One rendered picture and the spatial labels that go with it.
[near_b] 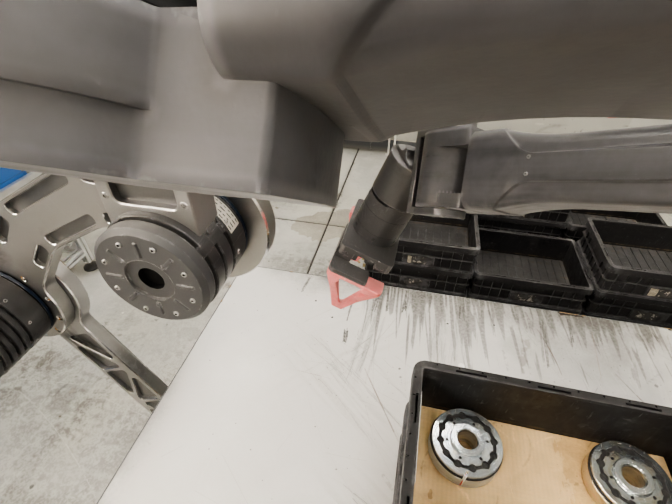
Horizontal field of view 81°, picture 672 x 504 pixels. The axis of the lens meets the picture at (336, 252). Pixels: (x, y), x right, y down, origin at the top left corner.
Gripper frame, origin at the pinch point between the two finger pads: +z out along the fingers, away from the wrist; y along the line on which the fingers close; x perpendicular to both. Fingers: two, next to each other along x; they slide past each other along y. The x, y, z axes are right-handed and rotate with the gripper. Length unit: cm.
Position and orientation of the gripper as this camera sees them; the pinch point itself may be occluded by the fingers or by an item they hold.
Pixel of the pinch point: (346, 277)
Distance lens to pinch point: 54.2
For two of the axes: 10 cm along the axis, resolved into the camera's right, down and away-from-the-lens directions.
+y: 2.4, -6.1, 7.6
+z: -3.5, 6.7, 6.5
